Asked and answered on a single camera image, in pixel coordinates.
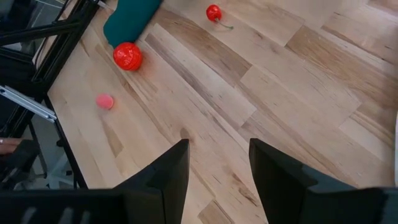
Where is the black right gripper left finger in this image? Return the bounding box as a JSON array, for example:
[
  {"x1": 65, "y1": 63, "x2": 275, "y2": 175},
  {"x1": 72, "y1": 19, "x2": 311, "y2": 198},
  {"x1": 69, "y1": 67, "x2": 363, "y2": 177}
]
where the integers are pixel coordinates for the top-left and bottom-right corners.
[{"x1": 0, "y1": 138, "x2": 190, "y2": 224}]

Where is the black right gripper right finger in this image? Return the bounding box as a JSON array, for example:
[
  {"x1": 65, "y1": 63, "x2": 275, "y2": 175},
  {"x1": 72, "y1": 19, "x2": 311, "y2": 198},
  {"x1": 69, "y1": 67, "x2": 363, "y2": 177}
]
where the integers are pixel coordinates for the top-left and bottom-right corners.
[{"x1": 249, "y1": 138, "x2": 398, "y2": 224}]

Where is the pink toy peach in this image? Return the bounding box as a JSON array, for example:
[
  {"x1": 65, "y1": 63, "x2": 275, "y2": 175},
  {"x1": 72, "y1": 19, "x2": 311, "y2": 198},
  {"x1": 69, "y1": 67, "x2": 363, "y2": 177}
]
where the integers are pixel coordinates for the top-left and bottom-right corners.
[{"x1": 95, "y1": 93, "x2": 115, "y2": 111}]

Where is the person's hand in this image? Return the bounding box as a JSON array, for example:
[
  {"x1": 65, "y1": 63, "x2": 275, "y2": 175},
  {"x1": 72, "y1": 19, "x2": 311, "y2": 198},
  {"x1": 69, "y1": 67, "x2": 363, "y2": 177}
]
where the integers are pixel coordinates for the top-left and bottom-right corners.
[{"x1": 0, "y1": 138, "x2": 23, "y2": 156}]

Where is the large red toy tomato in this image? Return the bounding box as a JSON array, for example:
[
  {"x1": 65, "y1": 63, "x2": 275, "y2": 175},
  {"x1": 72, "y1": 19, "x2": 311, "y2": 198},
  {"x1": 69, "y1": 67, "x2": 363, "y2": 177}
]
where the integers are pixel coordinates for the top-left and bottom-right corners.
[{"x1": 113, "y1": 42, "x2": 144, "y2": 72}]

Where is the green folded cloth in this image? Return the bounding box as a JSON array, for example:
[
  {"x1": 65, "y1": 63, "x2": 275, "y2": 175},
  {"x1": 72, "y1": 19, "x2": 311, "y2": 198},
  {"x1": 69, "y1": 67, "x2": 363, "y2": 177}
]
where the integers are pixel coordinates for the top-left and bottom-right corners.
[{"x1": 103, "y1": 0, "x2": 163, "y2": 49}]

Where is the bright red toy cherry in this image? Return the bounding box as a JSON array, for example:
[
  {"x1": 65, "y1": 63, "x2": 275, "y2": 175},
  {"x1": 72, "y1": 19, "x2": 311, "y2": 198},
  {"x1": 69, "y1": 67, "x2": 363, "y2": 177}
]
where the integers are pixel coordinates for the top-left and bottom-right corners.
[{"x1": 206, "y1": 4, "x2": 234, "y2": 30}]

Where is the silver aluminium bracket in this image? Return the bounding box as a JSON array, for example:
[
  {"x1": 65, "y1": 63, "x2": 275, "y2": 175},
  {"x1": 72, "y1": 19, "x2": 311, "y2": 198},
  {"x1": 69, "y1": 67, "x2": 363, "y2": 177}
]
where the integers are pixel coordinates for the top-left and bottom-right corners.
[{"x1": 0, "y1": 85, "x2": 58, "y2": 123}]

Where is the black aluminium table frame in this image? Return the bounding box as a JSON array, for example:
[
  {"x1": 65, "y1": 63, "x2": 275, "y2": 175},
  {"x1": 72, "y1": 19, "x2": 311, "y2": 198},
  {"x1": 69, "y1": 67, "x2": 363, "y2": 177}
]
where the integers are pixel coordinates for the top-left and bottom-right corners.
[{"x1": 0, "y1": 0, "x2": 105, "y2": 190}]

